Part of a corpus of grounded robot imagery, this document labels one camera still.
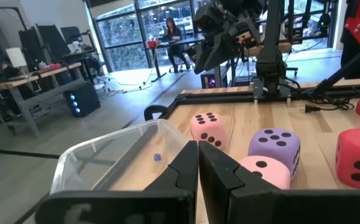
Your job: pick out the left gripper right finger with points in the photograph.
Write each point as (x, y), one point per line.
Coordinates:
(276, 208)

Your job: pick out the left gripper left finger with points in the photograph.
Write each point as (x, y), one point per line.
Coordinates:
(120, 208)

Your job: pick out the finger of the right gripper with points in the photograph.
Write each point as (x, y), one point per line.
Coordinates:
(203, 59)
(220, 49)

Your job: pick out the pink foam die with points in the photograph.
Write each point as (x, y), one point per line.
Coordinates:
(209, 130)
(270, 174)

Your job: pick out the clear plastic container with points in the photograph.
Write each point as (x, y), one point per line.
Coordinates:
(83, 161)

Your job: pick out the purple foam die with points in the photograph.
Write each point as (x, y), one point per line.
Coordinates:
(273, 146)

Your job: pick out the small blue die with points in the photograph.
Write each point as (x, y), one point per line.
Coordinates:
(157, 157)

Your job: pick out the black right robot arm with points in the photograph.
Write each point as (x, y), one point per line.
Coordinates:
(271, 62)

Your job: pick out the computer tower purple light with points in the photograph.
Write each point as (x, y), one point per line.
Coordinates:
(209, 81)

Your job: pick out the black office table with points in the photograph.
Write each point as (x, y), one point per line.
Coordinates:
(179, 42)

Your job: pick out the red foam die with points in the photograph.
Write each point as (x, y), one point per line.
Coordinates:
(353, 155)

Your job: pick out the black computer tower blue lights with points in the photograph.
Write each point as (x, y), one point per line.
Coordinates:
(86, 99)

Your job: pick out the black office monitor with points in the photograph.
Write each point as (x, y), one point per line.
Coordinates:
(53, 40)
(30, 46)

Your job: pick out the wooden top desk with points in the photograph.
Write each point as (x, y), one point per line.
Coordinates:
(27, 79)

